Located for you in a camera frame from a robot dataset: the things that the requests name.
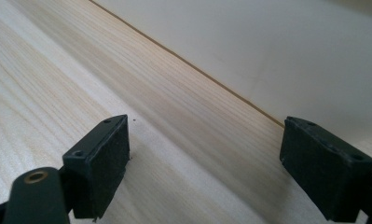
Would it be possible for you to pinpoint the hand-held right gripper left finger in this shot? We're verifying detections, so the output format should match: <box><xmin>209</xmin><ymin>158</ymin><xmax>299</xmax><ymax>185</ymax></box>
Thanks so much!
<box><xmin>62</xmin><ymin>114</ymin><xmax>131</xmax><ymax>220</ymax></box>

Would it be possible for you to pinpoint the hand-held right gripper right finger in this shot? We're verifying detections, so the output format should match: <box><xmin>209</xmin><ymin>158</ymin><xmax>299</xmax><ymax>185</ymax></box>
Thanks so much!
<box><xmin>280</xmin><ymin>116</ymin><xmax>372</xmax><ymax>223</ymax></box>

